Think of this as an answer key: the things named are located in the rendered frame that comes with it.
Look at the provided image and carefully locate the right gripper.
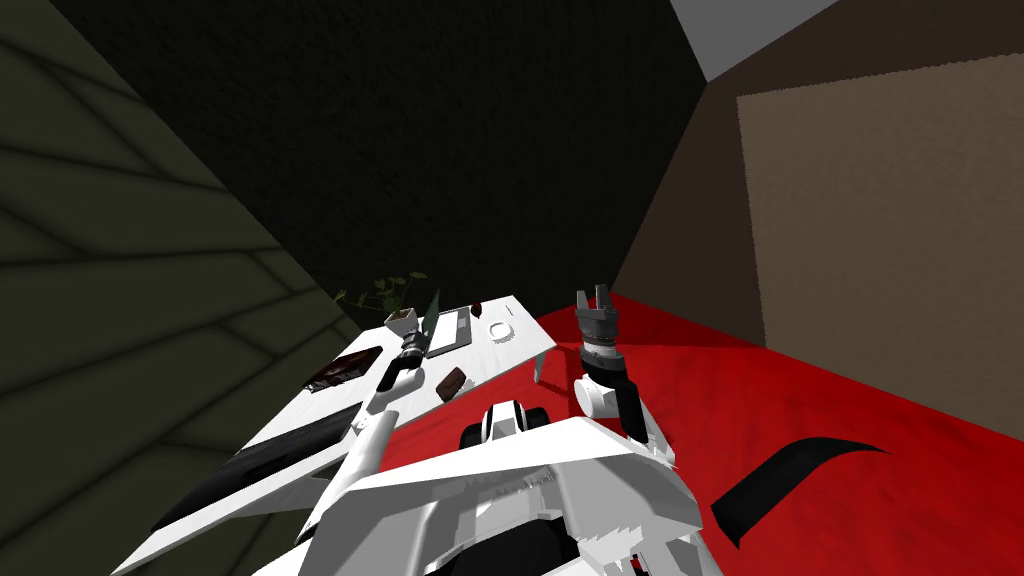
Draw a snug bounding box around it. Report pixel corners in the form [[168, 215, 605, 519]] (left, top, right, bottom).
[[575, 283, 622, 347]]

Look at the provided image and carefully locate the brown rectangular block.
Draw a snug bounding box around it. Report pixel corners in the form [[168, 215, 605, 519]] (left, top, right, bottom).
[[435, 367, 469, 403]]

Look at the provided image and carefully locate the white table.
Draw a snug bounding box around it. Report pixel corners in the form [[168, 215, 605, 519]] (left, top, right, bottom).
[[110, 295, 558, 576]]

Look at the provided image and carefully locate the grey open laptop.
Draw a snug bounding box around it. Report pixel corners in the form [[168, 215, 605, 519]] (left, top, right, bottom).
[[422, 291, 474, 359]]

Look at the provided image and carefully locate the green plant in white pot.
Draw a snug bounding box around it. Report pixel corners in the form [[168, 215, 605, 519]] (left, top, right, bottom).
[[333, 271, 429, 337]]

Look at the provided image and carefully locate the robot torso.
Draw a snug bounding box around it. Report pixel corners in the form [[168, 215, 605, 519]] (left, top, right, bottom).
[[294, 399, 707, 576]]

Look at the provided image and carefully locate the dark red book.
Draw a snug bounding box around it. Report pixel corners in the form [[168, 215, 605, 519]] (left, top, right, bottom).
[[303, 345, 385, 394]]

